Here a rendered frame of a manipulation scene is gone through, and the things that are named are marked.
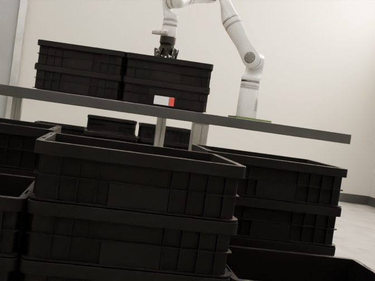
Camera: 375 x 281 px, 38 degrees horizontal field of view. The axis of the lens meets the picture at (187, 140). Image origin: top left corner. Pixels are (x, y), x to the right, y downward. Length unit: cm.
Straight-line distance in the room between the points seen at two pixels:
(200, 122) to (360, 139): 441
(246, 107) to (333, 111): 364
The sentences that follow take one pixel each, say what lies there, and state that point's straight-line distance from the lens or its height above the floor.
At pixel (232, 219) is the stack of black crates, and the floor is 49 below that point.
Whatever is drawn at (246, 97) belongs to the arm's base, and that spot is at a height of 81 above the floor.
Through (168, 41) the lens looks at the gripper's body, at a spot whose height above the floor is 101.
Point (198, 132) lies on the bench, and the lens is 214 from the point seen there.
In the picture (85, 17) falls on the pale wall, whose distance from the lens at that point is 578.
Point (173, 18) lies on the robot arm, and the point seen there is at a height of 112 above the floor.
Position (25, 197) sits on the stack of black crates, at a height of 48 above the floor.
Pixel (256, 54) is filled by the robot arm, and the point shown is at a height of 102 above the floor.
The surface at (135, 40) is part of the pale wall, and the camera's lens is 576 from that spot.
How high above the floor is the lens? 67
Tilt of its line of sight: 2 degrees down
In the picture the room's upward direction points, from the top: 8 degrees clockwise
